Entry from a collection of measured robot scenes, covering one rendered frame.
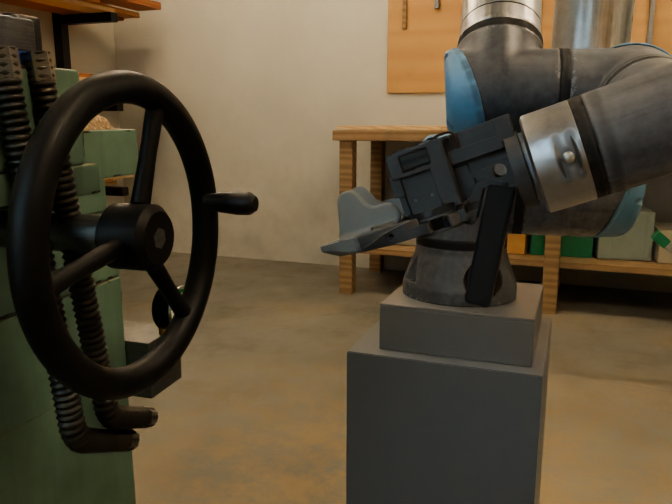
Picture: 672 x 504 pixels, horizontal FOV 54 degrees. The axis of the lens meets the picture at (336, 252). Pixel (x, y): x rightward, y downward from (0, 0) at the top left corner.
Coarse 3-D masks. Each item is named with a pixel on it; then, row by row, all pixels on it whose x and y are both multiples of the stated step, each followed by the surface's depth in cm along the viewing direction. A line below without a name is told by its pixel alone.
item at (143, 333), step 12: (132, 324) 96; (144, 324) 96; (132, 336) 90; (144, 336) 90; (156, 336) 90; (132, 348) 89; (144, 348) 88; (132, 360) 89; (180, 360) 96; (168, 372) 93; (180, 372) 96; (156, 384) 90; (168, 384) 93; (144, 396) 90
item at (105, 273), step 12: (0, 252) 67; (60, 252) 75; (0, 264) 67; (60, 264) 76; (0, 276) 67; (96, 276) 82; (108, 276) 84; (0, 288) 67; (0, 300) 67; (12, 300) 69; (0, 312) 67; (12, 312) 69
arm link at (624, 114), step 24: (624, 72) 58; (648, 72) 54; (576, 96) 56; (600, 96) 54; (624, 96) 53; (648, 96) 52; (576, 120) 54; (600, 120) 53; (624, 120) 52; (648, 120) 51; (600, 144) 53; (624, 144) 52; (648, 144) 52; (600, 168) 53; (624, 168) 53; (648, 168) 53; (600, 192) 55
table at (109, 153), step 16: (96, 144) 80; (112, 144) 83; (128, 144) 87; (96, 160) 81; (112, 160) 84; (128, 160) 87; (0, 176) 54; (80, 176) 64; (96, 176) 66; (112, 176) 84; (0, 192) 54; (80, 192) 64; (96, 192) 66; (0, 208) 54
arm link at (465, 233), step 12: (504, 168) 100; (516, 192) 100; (516, 204) 100; (480, 216) 102; (516, 216) 102; (456, 228) 103; (468, 228) 102; (516, 228) 104; (444, 240) 104; (456, 240) 103; (468, 240) 103
